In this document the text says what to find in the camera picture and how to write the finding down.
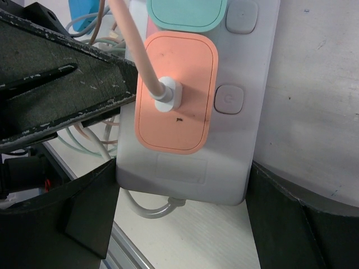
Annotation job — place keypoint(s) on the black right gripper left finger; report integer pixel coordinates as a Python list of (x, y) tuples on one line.
[(67, 227)]

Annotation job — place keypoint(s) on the blue adapter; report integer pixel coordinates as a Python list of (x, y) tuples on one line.
[(84, 16)]

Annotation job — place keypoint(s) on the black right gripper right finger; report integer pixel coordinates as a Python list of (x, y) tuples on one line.
[(294, 227)]

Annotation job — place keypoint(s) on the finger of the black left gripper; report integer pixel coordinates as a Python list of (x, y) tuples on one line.
[(103, 81)]

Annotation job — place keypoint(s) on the mint green charger plug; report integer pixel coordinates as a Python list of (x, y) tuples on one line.
[(194, 16)]

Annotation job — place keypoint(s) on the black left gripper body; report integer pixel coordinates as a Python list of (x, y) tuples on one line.
[(25, 173)]

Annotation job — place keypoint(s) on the orange charger plug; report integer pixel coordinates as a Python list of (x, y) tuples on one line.
[(186, 65)]

